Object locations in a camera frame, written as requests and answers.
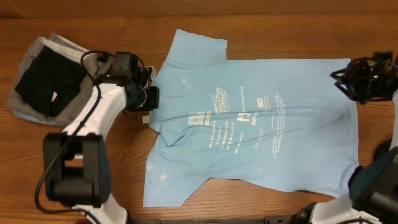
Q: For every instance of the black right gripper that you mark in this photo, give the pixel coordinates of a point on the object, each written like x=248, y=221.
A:
x=349, y=80

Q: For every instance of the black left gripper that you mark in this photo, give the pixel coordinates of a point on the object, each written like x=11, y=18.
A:
x=152, y=101

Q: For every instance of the light blue printed t-shirt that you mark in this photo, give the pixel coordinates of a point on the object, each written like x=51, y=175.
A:
x=281, y=124

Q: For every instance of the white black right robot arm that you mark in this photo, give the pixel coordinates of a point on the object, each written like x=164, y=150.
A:
x=372, y=196

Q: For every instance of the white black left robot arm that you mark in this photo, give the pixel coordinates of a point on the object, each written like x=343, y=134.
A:
x=76, y=166

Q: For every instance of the dark folded garment in pile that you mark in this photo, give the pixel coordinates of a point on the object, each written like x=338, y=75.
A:
x=50, y=83

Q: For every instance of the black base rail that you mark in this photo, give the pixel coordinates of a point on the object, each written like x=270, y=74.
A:
x=265, y=220

